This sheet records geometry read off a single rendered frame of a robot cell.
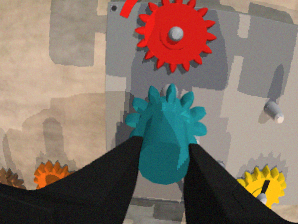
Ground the orange gear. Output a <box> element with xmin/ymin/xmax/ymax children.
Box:
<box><xmin>33</xmin><ymin>161</ymin><xmax>69</xmax><ymax>189</ymax></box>

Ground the yellow gear with black stripe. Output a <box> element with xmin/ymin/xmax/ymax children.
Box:
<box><xmin>238</xmin><ymin>165</ymin><xmax>286</xmax><ymax>209</ymax></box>

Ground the teal gear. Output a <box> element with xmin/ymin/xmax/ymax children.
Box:
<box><xmin>125</xmin><ymin>83</ymin><xmax>208</xmax><ymax>185</ymax></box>

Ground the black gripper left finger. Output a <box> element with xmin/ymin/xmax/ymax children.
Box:
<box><xmin>0</xmin><ymin>136</ymin><xmax>144</xmax><ymax>224</ymax></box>

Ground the red gear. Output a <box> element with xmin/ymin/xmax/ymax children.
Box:
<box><xmin>134</xmin><ymin>0</ymin><xmax>216</xmax><ymax>73</ymax></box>

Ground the brown gear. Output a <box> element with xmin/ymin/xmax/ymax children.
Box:
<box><xmin>0</xmin><ymin>169</ymin><xmax>25</xmax><ymax>189</ymax></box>

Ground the grey board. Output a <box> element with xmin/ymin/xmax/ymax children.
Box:
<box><xmin>105</xmin><ymin>2</ymin><xmax>298</xmax><ymax>206</ymax></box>

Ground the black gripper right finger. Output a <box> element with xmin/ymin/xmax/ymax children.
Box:
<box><xmin>182</xmin><ymin>143</ymin><xmax>298</xmax><ymax>224</ymax></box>

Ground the red curved arrow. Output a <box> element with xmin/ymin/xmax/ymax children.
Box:
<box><xmin>120</xmin><ymin>0</ymin><xmax>137</xmax><ymax>19</ymax></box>

